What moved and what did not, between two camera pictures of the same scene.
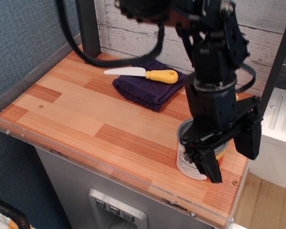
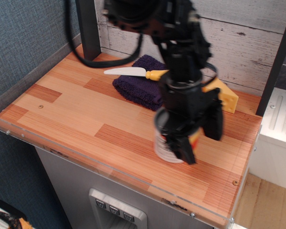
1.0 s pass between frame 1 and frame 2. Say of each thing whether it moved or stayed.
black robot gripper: moved
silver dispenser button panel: stayed
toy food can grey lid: moved
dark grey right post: stayed
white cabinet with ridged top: stayed
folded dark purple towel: stayed
